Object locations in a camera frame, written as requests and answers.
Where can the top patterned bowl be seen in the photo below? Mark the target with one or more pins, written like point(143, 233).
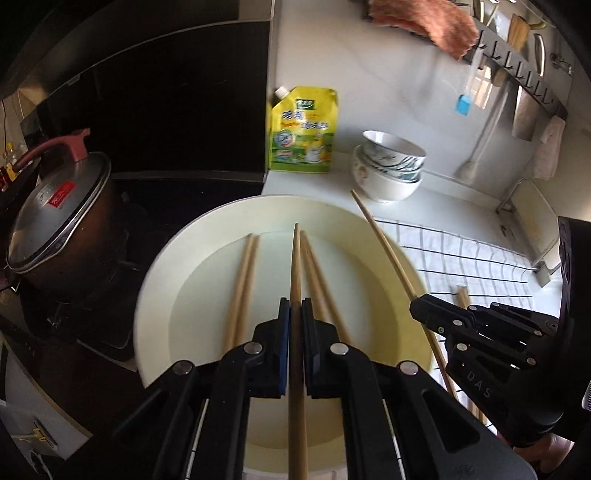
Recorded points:
point(390, 150)

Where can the cutting board in rack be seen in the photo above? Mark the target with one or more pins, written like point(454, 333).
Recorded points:
point(533, 226)

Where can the pink hanging rag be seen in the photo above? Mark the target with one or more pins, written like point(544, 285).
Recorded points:
point(546, 157)

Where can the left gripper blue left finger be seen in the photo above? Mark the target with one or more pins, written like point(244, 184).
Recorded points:
point(282, 340)

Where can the wooden chopstick four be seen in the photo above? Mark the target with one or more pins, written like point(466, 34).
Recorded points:
point(314, 281)

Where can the black gas stove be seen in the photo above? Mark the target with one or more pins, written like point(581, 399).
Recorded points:
point(70, 320)

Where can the wooden chopstick seven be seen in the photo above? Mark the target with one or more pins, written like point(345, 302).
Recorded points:
point(465, 302)

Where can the metal hook rail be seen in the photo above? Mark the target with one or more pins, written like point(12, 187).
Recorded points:
point(524, 62)

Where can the patterned bowl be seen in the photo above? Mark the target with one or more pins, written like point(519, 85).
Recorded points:
point(408, 176)
point(390, 150)

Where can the white long-handled brush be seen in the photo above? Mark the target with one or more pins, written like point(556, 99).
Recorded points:
point(467, 171)

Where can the wooden chopstick five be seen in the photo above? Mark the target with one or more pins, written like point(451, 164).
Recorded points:
point(297, 428)

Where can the yellow seasoning pouch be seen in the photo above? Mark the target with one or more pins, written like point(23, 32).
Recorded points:
point(302, 129)

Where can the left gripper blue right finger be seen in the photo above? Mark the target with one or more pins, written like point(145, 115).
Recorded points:
point(312, 349)

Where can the wooden chopstick three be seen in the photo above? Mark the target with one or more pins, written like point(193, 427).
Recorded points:
point(243, 307)

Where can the wooden chopstick two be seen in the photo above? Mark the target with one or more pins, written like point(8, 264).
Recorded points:
point(236, 298)

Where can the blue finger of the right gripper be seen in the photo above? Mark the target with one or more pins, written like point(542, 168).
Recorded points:
point(447, 319)
point(538, 323)

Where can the hanging metal cleaver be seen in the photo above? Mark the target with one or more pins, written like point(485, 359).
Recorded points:
point(525, 115)

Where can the round cream tray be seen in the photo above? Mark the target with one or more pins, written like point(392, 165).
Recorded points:
point(231, 420)

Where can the orange cloth on rail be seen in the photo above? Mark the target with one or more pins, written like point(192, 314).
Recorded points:
point(444, 23)

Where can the dark pot with lid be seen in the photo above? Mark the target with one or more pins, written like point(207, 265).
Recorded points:
point(66, 238)

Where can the middle patterned bowl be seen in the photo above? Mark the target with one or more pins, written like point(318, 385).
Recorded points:
point(408, 176)

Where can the white black grid cloth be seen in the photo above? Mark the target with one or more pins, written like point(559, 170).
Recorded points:
point(448, 263)

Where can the blue silicone brush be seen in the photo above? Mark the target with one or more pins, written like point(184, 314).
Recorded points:
point(465, 99)

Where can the person's right hand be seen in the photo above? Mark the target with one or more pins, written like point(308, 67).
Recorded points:
point(549, 452)

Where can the bottom white bowl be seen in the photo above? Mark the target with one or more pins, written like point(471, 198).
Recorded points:
point(377, 185)

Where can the wooden chopstick six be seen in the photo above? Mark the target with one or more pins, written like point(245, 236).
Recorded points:
point(409, 289)

